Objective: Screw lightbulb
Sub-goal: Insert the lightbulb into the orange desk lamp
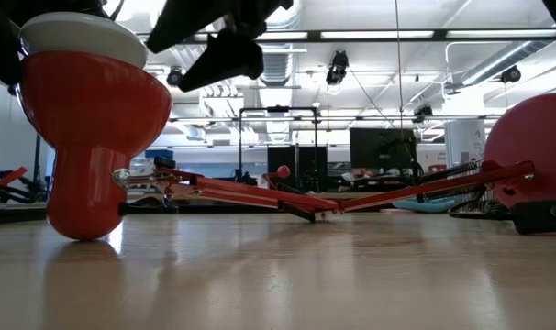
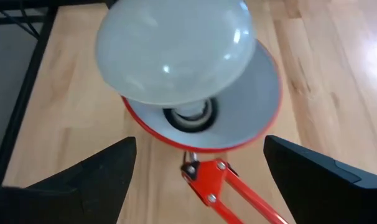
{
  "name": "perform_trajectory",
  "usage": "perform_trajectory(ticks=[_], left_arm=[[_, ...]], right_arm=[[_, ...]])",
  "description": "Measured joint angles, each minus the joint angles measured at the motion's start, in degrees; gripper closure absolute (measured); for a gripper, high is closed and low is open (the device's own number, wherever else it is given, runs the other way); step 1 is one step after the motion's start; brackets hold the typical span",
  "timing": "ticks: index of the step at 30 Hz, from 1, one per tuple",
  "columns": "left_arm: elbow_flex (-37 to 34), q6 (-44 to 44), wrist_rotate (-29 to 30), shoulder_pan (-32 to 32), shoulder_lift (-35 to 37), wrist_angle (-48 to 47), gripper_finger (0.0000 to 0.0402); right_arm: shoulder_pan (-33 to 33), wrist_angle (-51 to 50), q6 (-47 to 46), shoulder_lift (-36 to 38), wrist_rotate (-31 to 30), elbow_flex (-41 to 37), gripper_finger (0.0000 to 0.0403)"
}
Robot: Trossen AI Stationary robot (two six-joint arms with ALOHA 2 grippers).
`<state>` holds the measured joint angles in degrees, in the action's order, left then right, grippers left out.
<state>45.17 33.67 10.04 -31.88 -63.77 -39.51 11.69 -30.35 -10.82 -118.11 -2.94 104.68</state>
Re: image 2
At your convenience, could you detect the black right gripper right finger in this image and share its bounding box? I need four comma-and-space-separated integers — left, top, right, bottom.
263, 134, 377, 224

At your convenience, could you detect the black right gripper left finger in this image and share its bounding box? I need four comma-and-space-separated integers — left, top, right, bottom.
0, 136, 137, 224

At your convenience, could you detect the red desk lamp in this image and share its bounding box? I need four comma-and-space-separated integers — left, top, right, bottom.
121, 39, 289, 224

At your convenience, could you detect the white lightbulb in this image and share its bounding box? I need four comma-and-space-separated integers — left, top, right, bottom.
95, 0, 257, 106

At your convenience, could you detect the black aluminium table frame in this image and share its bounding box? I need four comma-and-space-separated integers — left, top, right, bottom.
0, 0, 114, 187

